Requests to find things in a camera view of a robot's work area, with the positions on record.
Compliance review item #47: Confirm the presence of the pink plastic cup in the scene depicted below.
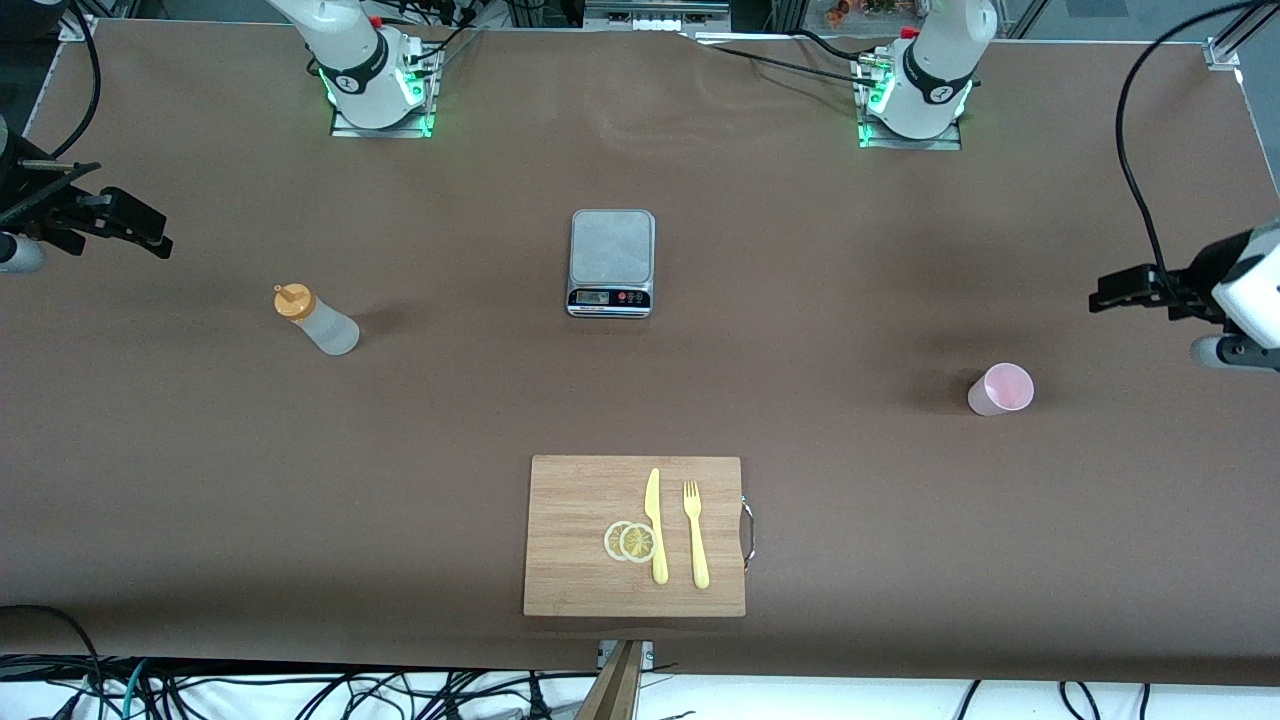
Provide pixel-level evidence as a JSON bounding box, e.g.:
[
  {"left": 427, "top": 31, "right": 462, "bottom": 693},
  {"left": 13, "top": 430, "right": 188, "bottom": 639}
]
[{"left": 967, "top": 362, "right": 1036, "bottom": 418}]

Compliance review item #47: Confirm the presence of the clear sauce bottle orange cap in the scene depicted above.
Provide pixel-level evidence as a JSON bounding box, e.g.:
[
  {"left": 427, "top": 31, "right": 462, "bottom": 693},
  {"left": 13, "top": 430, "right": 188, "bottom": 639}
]
[{"left": 274, "top": 283, "right": 361, "bottom": 357}]

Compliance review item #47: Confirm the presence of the brown table cover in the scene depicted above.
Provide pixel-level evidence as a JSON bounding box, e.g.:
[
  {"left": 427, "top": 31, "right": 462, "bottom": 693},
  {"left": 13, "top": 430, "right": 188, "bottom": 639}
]
[{"left": 0, "top": 18, "right": 1280, "bottom": 687}]

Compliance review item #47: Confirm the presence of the silver digital kitchen scale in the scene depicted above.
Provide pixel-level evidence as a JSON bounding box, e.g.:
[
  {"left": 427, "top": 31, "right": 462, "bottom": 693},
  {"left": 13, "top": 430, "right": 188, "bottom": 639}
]
[{"left": 566, "top": 208, "right": 657, "bottom": 319}]

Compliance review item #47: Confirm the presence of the yellow plastic fork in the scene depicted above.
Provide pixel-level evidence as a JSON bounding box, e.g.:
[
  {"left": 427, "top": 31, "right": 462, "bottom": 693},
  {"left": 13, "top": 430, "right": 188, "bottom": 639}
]
[{"left": 682, "top": 480, "right": 711, "bottom": 590}]

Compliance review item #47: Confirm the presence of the wooden cutting board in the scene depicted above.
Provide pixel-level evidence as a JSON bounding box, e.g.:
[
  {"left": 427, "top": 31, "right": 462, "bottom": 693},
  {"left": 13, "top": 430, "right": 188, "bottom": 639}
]
[{"left": 522, "top": 455, "right": 748, "bottom": 619}]

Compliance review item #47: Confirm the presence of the yellow plastic knife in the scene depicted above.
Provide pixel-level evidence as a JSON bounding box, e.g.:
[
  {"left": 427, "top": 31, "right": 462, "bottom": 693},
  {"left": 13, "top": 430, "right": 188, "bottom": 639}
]
[{"left": 644, "top": 467, "right": 670, "bottom": 586}]

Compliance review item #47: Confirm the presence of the white power strip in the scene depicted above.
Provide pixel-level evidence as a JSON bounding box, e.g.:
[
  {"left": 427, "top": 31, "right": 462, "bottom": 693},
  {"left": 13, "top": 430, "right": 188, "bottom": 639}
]
[{"left": 585, "top": 0, "right": 733, "bottom": 33}]

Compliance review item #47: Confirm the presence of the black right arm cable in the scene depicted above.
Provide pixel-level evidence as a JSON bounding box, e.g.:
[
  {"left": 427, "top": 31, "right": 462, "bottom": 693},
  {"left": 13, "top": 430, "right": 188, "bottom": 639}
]
[{"left": 48, "top": 0, "right": 104, "bottom": 161}]

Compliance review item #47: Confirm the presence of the aluminium frame corner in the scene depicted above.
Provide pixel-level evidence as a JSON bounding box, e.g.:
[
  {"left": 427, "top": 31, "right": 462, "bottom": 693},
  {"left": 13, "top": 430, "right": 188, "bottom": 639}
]
[{"left": 1203, "top": 0, "right": 1280, "bottom": 71}]

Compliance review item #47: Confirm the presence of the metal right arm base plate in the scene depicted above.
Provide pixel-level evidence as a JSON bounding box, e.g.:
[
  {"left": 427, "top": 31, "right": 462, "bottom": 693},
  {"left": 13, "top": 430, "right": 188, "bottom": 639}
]
[{"left": 330, "top": 45, "right": 441, "bottom": 139}]

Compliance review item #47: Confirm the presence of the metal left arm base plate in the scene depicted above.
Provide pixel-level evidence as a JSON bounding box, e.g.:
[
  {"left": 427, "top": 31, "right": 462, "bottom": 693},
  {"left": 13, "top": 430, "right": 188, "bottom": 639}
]
[{"left": 857, "top": 55, "right": 963, "bottom": 151}]

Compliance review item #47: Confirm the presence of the black base cable bundle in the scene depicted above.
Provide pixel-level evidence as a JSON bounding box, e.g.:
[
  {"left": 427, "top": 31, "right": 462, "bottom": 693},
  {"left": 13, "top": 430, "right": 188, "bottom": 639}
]
[{"left": 415, "top": 0, "right": 483, "bottom": 63}]

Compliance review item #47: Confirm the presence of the black looping floor cable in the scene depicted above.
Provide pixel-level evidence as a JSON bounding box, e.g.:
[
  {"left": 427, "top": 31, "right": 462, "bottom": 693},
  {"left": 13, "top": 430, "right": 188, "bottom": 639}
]
[{"left": 0, "top": 604, "right": 106, "bottom": 720}]

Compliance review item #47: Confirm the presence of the short black table cable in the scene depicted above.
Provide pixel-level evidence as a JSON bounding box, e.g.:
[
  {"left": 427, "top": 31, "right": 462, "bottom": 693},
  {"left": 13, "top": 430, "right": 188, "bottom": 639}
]
[{"left": 795, "top": 28, "right": 876, "bottom": 63}]

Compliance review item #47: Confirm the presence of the long black table cable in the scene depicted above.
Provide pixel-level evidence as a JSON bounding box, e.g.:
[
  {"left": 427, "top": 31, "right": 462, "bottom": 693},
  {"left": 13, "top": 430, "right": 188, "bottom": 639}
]
[{"left": 695, "top": 40, "right": 883, "bottom": 91}]

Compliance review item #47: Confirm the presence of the teal floor cable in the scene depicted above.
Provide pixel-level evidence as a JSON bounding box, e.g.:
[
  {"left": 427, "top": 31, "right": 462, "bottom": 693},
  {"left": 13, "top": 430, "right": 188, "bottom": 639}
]
[{"left": 120, "top": 658, "right": 151, "bottom": 720}]

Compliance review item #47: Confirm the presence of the wooden post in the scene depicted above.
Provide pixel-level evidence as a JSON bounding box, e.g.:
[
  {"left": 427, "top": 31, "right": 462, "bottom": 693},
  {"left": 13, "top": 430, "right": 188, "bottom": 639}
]
[{"left": 575, "top": 640, "right": 644, "bottom": 720}]

